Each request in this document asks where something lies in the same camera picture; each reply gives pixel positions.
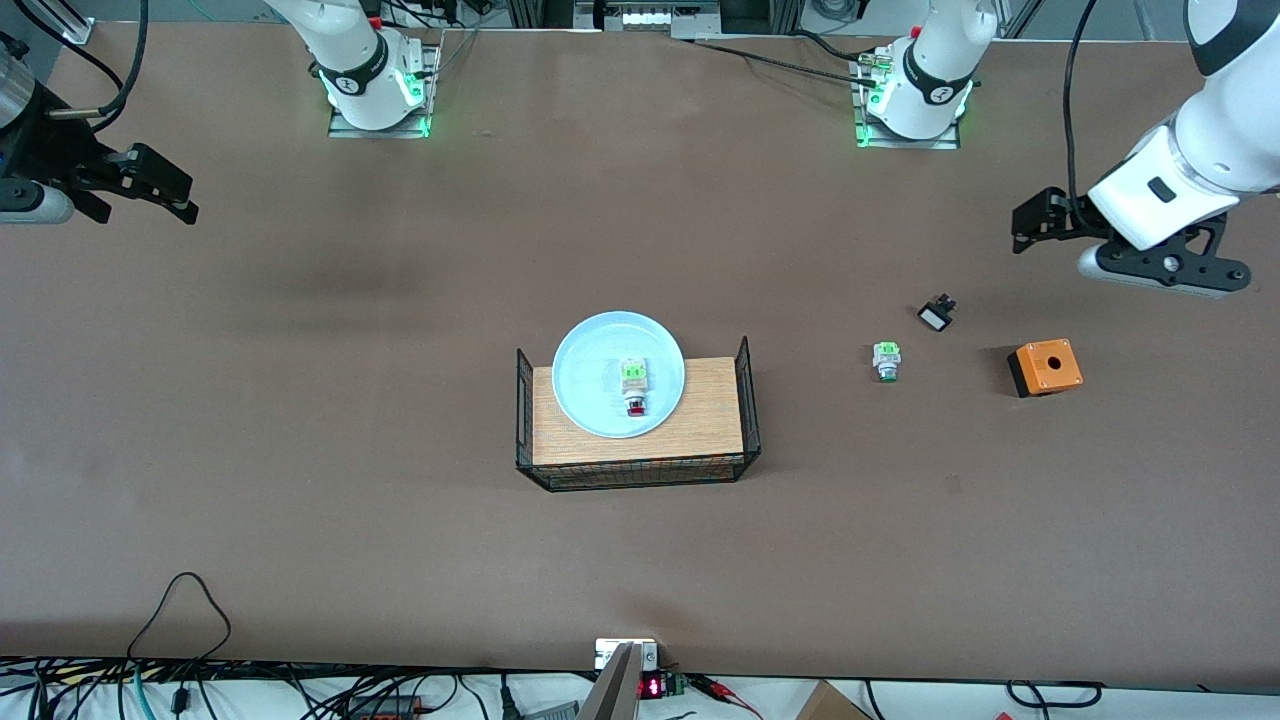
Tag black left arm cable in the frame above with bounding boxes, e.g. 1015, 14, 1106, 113
1062, 0, 1103, 233

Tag light blue plate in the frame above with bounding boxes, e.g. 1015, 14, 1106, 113
552, 311, 687, 439

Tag aluminium corner extrusion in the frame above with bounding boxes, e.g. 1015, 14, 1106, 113
25, 0, 96, 46

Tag black looped cable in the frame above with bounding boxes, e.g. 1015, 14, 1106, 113
125, 572, 233, 666

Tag red black clip leads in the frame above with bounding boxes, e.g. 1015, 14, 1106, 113
688, 674, 766, 720

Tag black cable to arm base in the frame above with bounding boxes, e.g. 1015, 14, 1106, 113
680, 30, 886, 89

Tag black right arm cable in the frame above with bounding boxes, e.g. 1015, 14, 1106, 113
12, 0, 151, 133

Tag red push button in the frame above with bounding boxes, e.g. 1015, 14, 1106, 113
618, 358, 651, 418

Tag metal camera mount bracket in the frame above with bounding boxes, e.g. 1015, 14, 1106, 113
578, 638, 661, 720

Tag wire basket with wooden top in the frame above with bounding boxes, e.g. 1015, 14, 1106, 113
515, 336, 762, 492

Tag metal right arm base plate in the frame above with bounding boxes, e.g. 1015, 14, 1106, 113
328, 40, 441, 139

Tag black coiled cable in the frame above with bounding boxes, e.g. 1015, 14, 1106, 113
1005, 679, 1106, 711

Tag brown cardboard piece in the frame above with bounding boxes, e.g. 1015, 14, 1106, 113
795, 680, 876, 720

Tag orange button box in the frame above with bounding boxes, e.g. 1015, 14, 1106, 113
1006, 339, 1084, 399

